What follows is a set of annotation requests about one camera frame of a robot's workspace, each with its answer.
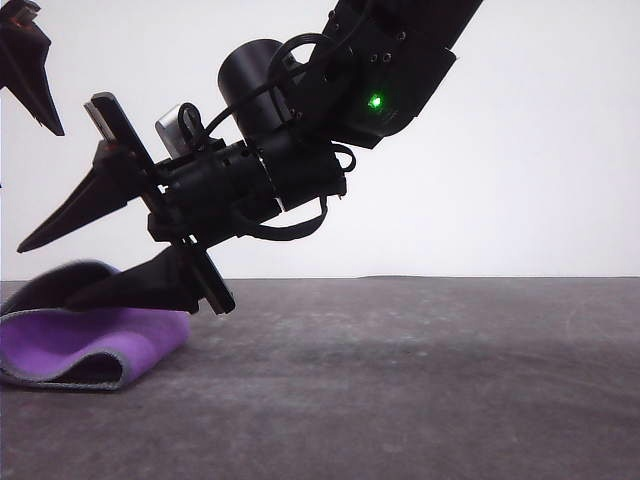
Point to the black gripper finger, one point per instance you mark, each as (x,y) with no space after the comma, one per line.
(30,70)
(105,195)
(150,285)

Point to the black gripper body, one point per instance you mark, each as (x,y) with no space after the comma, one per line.
(22,10)
(215,190)

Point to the purple towel with grey hem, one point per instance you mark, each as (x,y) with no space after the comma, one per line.
(75,340)

